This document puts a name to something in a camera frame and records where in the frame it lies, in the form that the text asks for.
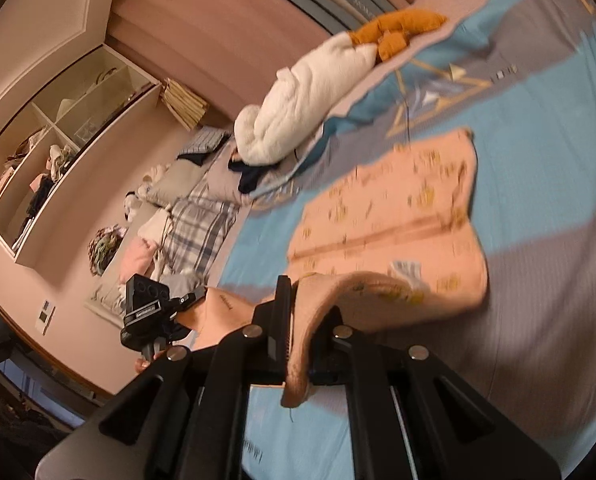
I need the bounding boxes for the peach cartoon print pajama pants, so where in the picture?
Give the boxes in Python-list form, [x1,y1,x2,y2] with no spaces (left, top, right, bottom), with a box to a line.
[193,127,489,408]

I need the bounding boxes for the white fluffy blanket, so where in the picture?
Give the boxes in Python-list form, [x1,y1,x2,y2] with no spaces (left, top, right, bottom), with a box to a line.
[234,30,379,165]

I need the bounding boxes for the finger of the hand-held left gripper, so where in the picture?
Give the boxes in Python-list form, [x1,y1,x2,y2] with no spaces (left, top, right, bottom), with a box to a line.
[169,287,206,319]

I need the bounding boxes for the white wall switch panel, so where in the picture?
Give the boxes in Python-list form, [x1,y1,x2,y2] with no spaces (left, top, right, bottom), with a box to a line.
[34,299,56,335]

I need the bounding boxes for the blue grey printed bed blanket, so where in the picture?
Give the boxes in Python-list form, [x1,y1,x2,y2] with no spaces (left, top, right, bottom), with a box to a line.
[218,0,596,480]

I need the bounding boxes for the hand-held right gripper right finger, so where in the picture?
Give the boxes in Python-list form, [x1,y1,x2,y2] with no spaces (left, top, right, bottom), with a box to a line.
[310,305,561,480]

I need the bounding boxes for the dark navy cloth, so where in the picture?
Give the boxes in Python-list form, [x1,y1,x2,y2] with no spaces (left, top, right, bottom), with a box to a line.
[226,152,267,196]

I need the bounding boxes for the white open wardrobe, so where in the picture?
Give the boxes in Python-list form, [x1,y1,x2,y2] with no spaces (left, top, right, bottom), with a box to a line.
[0,42,161,266]

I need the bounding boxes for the white plush toy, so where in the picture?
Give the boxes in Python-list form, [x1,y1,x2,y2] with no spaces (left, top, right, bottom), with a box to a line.
[123,162,171,223]

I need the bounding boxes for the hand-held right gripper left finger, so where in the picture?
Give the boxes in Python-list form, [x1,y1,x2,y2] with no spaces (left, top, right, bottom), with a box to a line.
[98,275,293,480]

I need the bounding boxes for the grey pillow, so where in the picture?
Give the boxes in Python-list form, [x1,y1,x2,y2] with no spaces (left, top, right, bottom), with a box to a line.
[145,160,211,207]

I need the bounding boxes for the stack of tan books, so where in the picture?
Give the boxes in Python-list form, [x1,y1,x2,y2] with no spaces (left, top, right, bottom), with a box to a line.
[159,78,209,131]

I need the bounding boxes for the striped pillow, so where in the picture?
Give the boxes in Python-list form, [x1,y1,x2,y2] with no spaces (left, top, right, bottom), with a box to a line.
[178,126,231,158]

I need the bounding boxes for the multicoloured cloth pile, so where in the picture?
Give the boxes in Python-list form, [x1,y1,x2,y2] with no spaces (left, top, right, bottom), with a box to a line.
[88,225,129,278]

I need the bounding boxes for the plaid pillow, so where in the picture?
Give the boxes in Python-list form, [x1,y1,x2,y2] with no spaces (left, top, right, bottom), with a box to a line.
[160,180,241,281]

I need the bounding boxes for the pink cloth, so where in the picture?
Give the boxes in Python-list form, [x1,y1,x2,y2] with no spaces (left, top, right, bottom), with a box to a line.
[120,237,159,281]

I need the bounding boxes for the person's left hand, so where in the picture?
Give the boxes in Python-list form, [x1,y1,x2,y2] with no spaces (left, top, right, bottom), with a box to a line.
[134,352,165,376]

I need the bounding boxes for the orange plush toy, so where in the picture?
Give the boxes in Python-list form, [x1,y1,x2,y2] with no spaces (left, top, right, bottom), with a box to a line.
[348,8,448,59]

